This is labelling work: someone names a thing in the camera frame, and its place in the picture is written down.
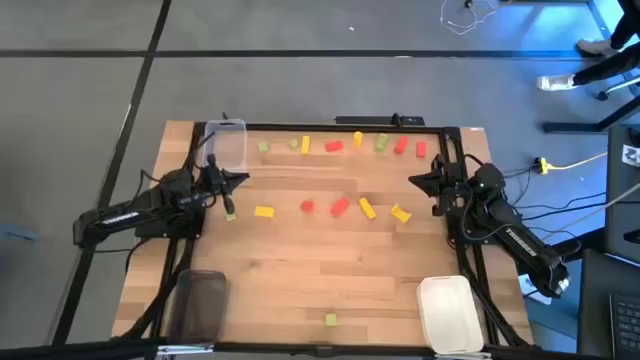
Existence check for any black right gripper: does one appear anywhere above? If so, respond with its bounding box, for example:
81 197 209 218
408 153 472 217

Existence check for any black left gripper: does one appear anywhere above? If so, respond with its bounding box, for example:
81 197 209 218
199 153 250 217

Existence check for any yellow arch block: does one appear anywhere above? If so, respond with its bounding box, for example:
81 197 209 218
390 203 413 224

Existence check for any clear plastic bin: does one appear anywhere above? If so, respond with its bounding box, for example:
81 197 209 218
202 118 249 171

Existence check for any black bar device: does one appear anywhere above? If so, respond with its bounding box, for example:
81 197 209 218
334 114 426 127

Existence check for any dark smoky plastic bin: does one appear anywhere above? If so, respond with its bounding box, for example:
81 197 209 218
167 268 230 346

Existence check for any white plastic bin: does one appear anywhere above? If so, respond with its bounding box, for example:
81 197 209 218
416 274 485 355

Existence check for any white printed paper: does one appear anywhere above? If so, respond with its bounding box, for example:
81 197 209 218
519 272 551 306

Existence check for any black desk foot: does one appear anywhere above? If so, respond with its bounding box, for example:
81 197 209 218
542 94 640 134

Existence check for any person's shoe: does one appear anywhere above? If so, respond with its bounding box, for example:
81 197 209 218
576 38 620 57
536 73 579 93

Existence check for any dark low desk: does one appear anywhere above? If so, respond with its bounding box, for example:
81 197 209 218
577 248 640 360

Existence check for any white printed tag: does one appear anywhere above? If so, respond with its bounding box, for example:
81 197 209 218
621 143 640 168

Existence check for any person's leg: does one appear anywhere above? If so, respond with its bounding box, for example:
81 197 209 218
572 43 640 86
609 0 640 51

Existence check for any office chair base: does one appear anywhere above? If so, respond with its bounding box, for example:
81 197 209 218
596 74 640 102

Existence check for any black crossbar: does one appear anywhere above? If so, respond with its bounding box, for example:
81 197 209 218
0 338 640 360

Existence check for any black keyboard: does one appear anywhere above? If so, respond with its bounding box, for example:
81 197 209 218
609 292 640 360

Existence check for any black table frame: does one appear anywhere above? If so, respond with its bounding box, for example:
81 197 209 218
112 121 534 351

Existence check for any yellow extension cord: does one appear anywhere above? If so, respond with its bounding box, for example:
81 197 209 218
533 152 609 175

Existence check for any black floor cable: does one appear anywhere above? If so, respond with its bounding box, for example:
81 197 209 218
499 167 609 224

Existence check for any black cable bundle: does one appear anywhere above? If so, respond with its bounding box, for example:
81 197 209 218
457 239 531 349
119 238 196 341

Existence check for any white floor cable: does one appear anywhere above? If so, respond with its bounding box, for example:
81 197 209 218
439 0 501 36

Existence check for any grey cable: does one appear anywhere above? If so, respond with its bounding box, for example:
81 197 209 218
514 182 640 251

